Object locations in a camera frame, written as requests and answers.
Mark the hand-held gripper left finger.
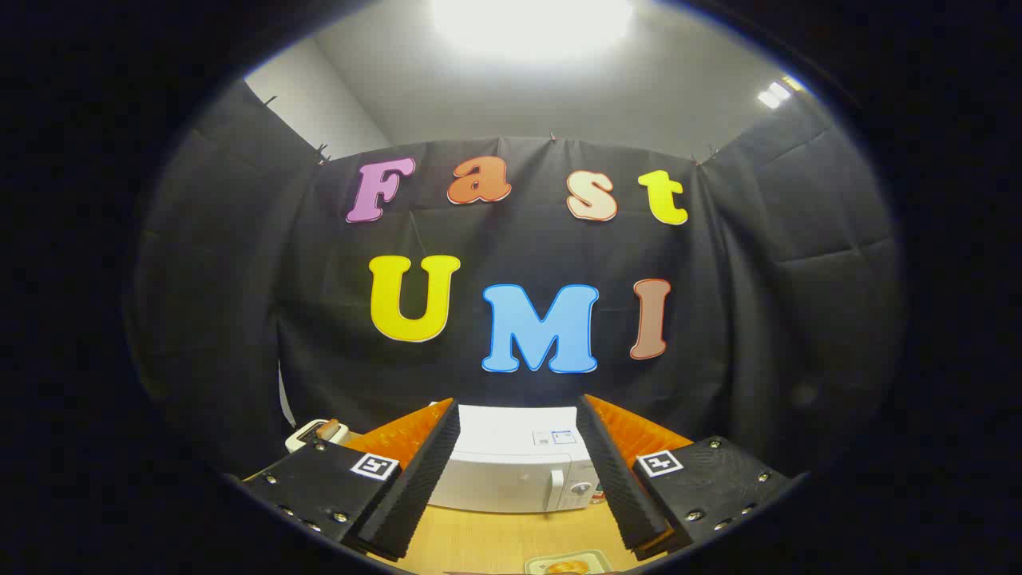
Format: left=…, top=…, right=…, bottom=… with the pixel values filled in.
left=240, top=398, right=461, bottom=562

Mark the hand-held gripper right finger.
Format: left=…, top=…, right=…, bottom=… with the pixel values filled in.
left=576, top=394, right=799, bottom=561

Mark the white microwave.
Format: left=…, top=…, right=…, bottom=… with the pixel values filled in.
left=427, top=403, right=604, bottom=514

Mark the cream tray with cherry print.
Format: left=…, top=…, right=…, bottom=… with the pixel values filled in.
left=525, top=549, right=614, bottom=575

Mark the white toaster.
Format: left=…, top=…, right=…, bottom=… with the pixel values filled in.
left=285, top=418, right=352, bottom=453

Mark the black backdrop cloth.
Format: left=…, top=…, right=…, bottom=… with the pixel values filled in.
left=128, top=80, right=907, bottom=480

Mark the small ceiling light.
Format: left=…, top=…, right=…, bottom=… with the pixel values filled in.
left=757, top=76, right=803, bottom=110

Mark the large ceiling light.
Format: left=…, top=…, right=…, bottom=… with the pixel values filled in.
left=431, top=0, right=636, bottom=61

